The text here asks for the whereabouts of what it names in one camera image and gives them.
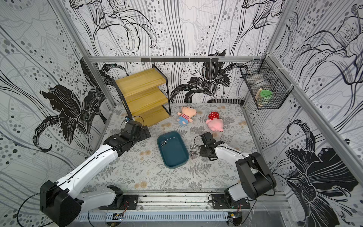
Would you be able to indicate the pile of steel wing nuts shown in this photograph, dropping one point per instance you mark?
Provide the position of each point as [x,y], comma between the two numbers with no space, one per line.
[163,143]

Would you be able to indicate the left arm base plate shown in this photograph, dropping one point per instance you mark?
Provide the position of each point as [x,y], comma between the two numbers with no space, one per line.
[124,202]

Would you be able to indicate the green round lid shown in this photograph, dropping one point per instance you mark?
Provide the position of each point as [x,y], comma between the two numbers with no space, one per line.
[266,94]

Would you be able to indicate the wooden three-tier shelf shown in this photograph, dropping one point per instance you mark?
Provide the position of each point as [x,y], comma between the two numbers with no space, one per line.
[145,96]

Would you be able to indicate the teal plastic storage tray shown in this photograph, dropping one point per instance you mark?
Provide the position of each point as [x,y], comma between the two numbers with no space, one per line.
[174,154]

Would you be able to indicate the black wire wall basket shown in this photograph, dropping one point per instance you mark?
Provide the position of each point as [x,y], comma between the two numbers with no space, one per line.
[260,74]

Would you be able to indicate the peach pig plush blue trousers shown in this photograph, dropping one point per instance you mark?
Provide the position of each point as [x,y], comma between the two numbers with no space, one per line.
[186,115]

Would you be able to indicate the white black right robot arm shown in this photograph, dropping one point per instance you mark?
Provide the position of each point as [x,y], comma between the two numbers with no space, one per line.
[256,179]

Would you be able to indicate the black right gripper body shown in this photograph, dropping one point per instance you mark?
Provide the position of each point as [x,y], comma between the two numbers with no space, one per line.
[203,148]

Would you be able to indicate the aluminium front rail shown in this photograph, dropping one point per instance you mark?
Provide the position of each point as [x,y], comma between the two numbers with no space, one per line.
[204,201]

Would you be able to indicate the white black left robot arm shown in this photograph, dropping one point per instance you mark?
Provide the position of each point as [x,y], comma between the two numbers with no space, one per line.
[62,201]

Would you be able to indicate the floral table mat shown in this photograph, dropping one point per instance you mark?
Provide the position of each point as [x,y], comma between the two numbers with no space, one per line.
[142,168]

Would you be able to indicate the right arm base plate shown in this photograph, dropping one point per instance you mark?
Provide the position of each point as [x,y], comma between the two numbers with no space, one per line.
[224,203]

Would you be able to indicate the pink pig plush red dress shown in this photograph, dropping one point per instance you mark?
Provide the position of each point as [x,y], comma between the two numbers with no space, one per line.
[214,123]

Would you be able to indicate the white slotted cable duct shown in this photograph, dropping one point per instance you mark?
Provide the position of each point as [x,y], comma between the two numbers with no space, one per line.
[152,216]

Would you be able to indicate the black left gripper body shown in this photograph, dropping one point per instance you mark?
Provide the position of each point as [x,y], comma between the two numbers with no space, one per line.
[140,136]

